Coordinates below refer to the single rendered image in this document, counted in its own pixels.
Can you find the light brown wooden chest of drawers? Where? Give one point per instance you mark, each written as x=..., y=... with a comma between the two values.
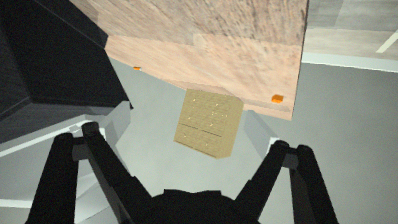
x=230, y=128

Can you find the wooden drawer front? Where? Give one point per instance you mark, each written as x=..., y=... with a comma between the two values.
x=212, y=123
x=195, y=99
x=207, y=143
x=186, y=135
x=190, y=117
x=218, y=104

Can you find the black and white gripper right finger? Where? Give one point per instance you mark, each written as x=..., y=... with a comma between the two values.
x=310, y=198

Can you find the orange nine-volt battery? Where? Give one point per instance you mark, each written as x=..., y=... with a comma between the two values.
x=277, y=98

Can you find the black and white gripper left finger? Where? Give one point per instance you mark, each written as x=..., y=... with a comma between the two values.
x=55, y=197

